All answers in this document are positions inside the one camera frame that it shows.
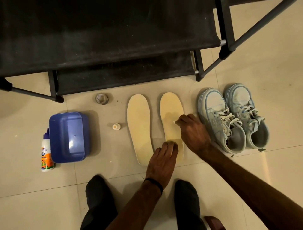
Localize light blue sneaker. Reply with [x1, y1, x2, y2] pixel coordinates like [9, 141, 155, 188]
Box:
[197, 88, 247, 155]
[224, 83, 270, 152]

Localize black wristband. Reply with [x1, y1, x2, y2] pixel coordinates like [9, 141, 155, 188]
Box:
[144, 178, 164, 194]

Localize person's right forearm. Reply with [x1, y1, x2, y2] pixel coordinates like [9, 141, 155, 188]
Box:
[201, 143, 303, 230]

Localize blue plastic tub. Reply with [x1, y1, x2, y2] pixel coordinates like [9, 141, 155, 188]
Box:
[49, 112, 90, 164]

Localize person's right hand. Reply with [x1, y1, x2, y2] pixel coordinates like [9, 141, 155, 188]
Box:
[175, 114, 211, 159]

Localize person's left leg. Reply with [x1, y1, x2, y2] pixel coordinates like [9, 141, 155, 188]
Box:
[80, 175, 118, 230]

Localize white glue bottle, orange label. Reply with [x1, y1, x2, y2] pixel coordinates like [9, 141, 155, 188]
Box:
[41, 128, 55, 172]

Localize person's left hand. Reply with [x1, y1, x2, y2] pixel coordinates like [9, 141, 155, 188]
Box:
[145, 141, 178, 189]

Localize cream shoe insole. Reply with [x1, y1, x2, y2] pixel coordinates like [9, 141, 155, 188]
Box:
[160, 92, 185, 164]
[127, 94, 155, 166]

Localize person's left forearm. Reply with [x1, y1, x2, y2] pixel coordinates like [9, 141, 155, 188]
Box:
[106, 179, 163, 230]

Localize clear tape roll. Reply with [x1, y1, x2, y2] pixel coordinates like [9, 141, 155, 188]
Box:
[95, 93, 109, 105]

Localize person's leg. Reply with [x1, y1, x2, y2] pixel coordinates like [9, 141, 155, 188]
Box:
[80, 175, 118, 230]
[174, 179, 208, 230]

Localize black shoe rack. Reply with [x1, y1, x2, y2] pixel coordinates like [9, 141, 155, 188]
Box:
[0, 0, 299, 104]

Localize person's right leg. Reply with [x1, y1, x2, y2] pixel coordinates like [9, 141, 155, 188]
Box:
[174, 179, 208, 230]

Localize dark brown object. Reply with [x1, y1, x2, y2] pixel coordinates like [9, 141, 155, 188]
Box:
[204, 216, 226, 230]

